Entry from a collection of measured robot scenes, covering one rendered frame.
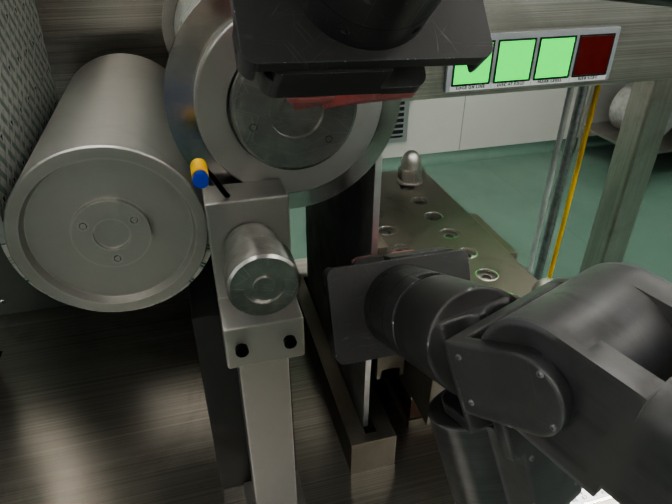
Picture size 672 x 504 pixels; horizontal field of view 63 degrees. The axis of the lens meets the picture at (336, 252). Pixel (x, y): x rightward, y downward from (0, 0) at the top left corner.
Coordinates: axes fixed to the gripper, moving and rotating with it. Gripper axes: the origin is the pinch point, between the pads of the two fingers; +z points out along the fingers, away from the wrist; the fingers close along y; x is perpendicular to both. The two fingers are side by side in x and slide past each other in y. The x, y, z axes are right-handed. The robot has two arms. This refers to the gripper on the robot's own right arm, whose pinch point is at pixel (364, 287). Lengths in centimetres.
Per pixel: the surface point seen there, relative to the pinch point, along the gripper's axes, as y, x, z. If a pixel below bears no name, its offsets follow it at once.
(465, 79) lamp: 23.1, 20.8, 22.5
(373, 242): -0.1, 4.1, -4.3
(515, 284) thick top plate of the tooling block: 17.3, -3.0, 5.0
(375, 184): -0.2, 8.4, -6.4
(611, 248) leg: 73, -10, 56
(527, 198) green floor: 165, -7, 226
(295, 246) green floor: 30, -15, 213
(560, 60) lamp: 36.8, 22.3, 21.7
